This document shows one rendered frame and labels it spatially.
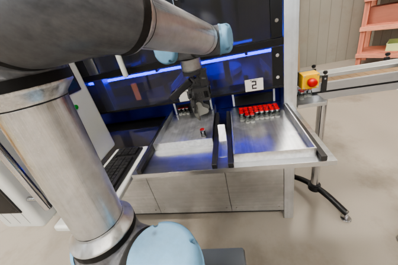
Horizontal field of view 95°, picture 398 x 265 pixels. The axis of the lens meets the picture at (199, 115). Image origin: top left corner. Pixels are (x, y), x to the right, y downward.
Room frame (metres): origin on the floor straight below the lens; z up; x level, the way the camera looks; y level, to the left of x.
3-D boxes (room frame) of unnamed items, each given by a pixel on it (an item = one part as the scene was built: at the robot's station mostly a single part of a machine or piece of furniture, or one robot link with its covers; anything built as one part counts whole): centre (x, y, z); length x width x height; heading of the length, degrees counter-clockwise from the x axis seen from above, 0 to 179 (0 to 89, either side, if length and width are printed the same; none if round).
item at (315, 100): (0.84, -0.57, 0.87); 0.14 x 0.13 x 0.02; 167
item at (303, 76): (0.81, -0.54, 0.99); 0.08 x 0.07 x 0.07; 167
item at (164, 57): (0.59, 0.02, 1.28); 0.11 x 0.11 x 0.08; 62
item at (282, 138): (0.63, -0.25, 0.90); 0.34 x 0.26 x 0.04; 167
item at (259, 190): (1.50, 0.42, 0.44); 2.06 x 1.00 x 0.88; 77
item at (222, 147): (0.61, -0.07, 0.91); 0.14 x 0.03 x 0.06; 168
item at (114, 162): (0.66, 0.44, 0.82); 0.40 x 0.14 x 0.02; 167
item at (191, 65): (0.69, -0.01, 1.21); 0.08 x 0.08 x 0.05
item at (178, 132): (0.82, 0.06, 0.90); 0.34 x 0.26 x 0.04; 167
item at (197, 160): (0.71, -0.09, 0.87); 0.70 x 0.48 x 0.02; 77
